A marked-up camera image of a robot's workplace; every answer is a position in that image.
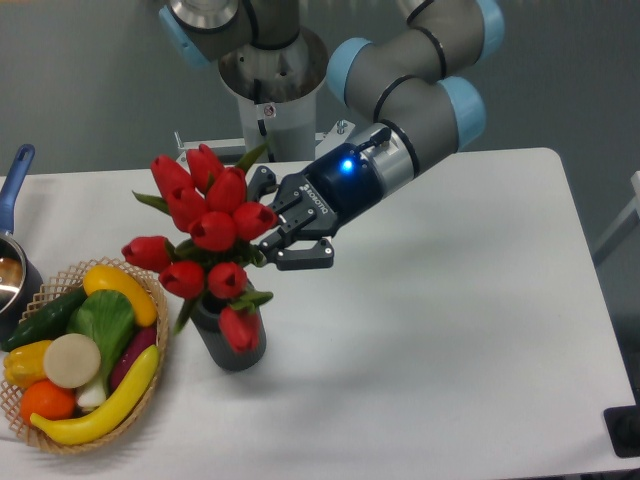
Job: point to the red tulip bouquet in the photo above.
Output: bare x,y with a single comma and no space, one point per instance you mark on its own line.
206,200

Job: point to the blue handled saucepan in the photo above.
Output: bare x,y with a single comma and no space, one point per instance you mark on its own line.
20,280

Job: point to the orange fruit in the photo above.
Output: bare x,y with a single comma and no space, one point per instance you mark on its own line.
48,400

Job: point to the dark grey ribbed vase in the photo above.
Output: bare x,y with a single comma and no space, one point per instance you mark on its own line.
235,339

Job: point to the yellow bell pepper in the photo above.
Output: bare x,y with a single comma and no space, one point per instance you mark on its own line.
24,366

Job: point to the woven wicker basket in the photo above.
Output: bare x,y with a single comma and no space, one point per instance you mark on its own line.
63,282

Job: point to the yellow banana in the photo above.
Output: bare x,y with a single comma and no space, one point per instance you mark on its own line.
112,412

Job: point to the green cucumber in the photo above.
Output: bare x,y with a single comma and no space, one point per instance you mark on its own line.
47,323

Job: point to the black device at table edge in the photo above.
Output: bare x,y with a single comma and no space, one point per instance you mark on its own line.
623,429

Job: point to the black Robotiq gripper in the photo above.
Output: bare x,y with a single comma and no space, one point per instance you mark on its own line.
316,202

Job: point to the green bok choy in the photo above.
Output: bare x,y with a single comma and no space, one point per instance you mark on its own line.
106,317

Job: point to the purple sweet potato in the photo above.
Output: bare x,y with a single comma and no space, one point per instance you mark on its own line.
140,341

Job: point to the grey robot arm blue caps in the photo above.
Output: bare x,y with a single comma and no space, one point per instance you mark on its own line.
366,119

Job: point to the white frame at right edge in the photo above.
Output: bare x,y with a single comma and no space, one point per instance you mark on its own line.
620,228

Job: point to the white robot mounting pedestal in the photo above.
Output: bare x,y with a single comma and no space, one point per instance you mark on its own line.
288,128

